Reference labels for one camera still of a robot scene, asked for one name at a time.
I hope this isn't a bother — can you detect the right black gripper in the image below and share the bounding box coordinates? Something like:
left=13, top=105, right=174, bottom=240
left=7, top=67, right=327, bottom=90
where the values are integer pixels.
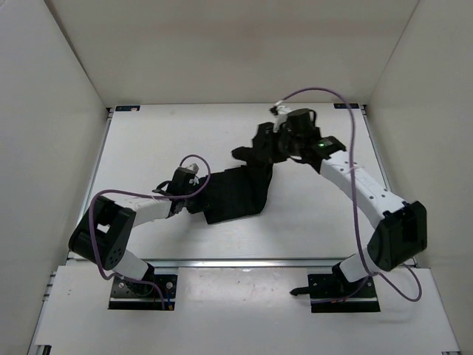
left=256, top=127, right=302, bottom=165

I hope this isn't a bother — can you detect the black pleated skirt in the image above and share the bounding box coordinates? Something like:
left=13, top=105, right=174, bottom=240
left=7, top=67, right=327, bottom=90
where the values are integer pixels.
left=188, top=143, right=276, bottom=225

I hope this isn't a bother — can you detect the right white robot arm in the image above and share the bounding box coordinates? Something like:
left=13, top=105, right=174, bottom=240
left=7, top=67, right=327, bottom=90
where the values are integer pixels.
left=252, top=104, right=427, bottom=297

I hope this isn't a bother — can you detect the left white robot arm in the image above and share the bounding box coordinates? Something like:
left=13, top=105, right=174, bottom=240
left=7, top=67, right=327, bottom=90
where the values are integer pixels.
left=69, top=163, right=201, bottom=294

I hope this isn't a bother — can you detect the right blue corner label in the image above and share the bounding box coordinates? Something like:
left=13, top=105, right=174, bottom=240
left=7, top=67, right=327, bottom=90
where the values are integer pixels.
left=333, top=103, right=359, bottom=109

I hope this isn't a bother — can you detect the blue corner label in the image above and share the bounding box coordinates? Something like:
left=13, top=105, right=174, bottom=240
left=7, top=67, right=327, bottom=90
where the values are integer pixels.
left=333, top=103, right=359, bottom=109
left=115, top=105, right=140, bottom=112

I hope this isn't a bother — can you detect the left blue corner label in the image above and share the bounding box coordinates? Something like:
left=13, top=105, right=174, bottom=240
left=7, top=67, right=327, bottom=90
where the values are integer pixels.
left=115, top=105, right=140, bottom=112

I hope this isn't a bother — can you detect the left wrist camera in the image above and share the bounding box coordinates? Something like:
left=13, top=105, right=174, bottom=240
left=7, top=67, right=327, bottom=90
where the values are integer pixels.
left=180, top=163, right=200, bottom=178

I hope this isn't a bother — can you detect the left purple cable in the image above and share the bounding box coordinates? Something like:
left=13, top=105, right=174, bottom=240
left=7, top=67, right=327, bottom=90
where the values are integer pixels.
left=87, top=153, right=212, bottom=282

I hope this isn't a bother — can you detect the purple cable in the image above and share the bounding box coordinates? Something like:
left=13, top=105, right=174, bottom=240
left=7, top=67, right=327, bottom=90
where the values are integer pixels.
left=87, top=153, right=212, bottom=282
left=280, top=87, right=423, bottom=302

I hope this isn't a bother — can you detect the aluminium front rail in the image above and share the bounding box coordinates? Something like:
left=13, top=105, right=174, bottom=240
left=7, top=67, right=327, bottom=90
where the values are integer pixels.
left=149, top=258, right=341, bottom=268

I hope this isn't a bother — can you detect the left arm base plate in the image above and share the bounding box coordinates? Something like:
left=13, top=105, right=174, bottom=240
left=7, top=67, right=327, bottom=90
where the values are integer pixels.
left=108, top=268, right=178, bottom=311

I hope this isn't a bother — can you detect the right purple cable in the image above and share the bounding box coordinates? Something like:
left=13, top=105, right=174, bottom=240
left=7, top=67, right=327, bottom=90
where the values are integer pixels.
left=280, top=87, right=423, bottom=302

